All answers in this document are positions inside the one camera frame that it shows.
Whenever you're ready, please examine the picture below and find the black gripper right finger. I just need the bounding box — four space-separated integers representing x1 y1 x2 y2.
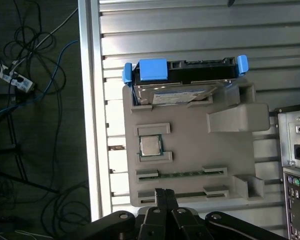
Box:
165 188 290 240

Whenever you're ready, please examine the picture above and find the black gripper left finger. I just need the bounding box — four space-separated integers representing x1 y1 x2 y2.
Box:
74 187 169 240

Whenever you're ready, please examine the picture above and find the hard disk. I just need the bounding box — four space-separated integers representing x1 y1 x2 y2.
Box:
121 55 250 106

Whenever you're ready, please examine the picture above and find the green RAM stick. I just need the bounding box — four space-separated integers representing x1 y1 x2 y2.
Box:
138 170 222 180

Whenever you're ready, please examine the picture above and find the silver CPU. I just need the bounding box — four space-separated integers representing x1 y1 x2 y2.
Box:
139 134 163 157

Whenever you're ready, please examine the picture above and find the grey parts rack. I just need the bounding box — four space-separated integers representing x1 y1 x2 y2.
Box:
121 76 270 208

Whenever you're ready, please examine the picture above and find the black open PC case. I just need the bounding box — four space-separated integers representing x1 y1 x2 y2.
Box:
274 102 300 240

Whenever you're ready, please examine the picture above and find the black tripod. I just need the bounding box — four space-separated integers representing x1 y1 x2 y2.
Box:
0 109 61 195

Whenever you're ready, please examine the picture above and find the white power strip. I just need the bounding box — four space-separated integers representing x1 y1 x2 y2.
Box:
0 63 37 93

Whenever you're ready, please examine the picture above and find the blue floor cable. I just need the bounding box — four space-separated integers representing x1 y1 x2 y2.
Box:
0 39 80 131

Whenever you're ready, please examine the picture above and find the white floor cable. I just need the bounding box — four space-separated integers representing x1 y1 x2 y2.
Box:
11 7 80 67

